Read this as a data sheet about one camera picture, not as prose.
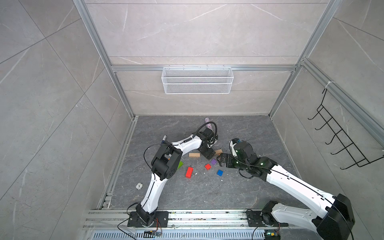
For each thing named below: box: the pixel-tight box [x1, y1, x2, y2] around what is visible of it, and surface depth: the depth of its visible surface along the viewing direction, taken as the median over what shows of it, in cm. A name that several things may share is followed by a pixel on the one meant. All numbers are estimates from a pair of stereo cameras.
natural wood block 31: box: [188, 153, 201, 158], surface depth 97 cm
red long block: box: [185, 166, 194, 179], surface depth 89 cm
